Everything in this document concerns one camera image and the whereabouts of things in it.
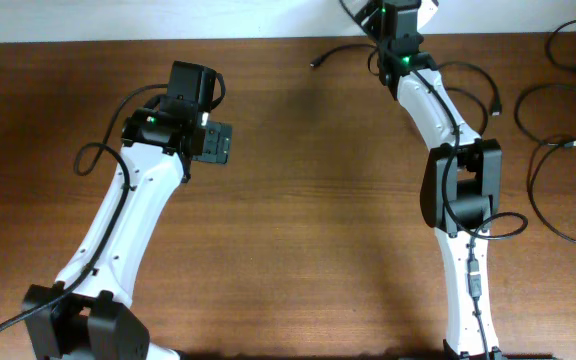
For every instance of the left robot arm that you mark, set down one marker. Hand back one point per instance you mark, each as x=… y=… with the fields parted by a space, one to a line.
x=86 y=313

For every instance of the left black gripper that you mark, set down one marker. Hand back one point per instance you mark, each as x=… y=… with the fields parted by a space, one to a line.
x=222 y=137

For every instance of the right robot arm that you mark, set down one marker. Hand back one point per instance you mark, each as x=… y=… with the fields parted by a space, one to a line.
x=460 y=190

